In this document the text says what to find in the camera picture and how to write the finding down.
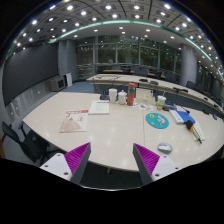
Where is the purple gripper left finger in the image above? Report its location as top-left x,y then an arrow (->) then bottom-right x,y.
41,143 -> 91,185

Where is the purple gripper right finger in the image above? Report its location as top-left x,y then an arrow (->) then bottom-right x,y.
133,143 -> 180,185

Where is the grey computer mouse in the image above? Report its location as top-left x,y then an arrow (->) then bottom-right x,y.
157,143 -> 173,154

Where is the round teal mouse pad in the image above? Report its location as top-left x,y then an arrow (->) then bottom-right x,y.
145,113 -> 169,129

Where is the black office chair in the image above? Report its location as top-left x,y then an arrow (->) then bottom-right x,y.
1,122 -> 55,164

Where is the red pink magazine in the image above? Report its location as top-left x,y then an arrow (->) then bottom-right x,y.
59,110 -> 88,133

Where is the white notepad under tool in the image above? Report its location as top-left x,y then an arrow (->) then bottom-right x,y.
191,122 -> 205,141

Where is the colourful sticker sheet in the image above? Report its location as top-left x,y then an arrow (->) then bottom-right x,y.
133,103 -> 154,112

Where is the white closed book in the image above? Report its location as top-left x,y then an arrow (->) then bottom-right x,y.
89,100 -> 109,115

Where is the green white drink cup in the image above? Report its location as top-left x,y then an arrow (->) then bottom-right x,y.
157,95 -> 166,110

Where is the white lidded jar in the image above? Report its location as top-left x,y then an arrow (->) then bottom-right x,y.
118,90 -> 127,105

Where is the dark desk phone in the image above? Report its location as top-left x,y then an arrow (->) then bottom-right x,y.
100,90 -> 109,100

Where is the red tall water bottle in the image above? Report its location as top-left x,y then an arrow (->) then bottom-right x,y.
127,82 -> 135,106

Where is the white paper cup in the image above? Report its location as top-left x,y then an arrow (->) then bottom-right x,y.
109,88 -> 117,103

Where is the yellow black handled tool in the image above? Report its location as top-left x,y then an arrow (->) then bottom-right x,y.
186,120 -> 202,144

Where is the grey box by wall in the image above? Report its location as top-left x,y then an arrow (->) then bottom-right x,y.
50,78 -> 65,92

